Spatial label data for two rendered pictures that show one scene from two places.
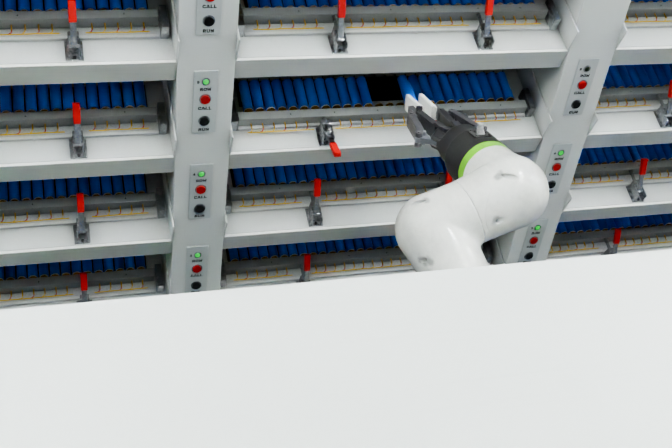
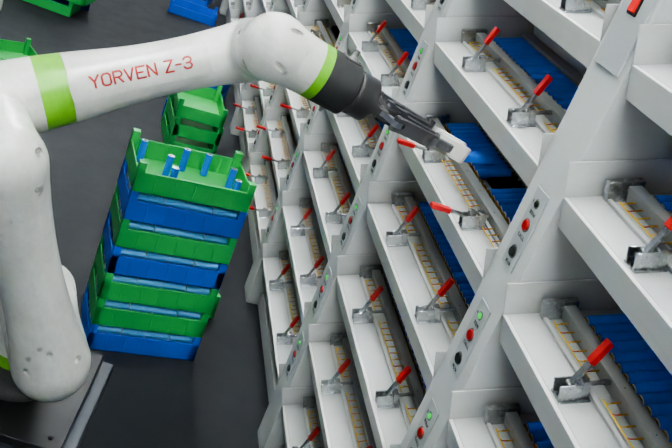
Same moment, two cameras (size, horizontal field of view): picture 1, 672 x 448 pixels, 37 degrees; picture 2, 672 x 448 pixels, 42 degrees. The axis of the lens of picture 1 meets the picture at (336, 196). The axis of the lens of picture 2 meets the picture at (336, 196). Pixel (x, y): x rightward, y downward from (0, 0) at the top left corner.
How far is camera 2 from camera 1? 221 cm
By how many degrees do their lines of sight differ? 79
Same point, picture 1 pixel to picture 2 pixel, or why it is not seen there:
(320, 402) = not seen: outside the picture
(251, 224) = (382, 214)
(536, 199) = (250, 27)
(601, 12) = (574, 129)
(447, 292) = not seen: outside the picture
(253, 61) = (438, 47)
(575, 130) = (500, 295)
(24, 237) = (355, 139)
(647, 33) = (616, 225)
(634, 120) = (552, 363)
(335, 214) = (402, 253)
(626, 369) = not seen: outside the picture
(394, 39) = (495, 88)
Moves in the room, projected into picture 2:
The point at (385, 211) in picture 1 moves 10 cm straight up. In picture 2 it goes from (413, 281) to (434, 236)
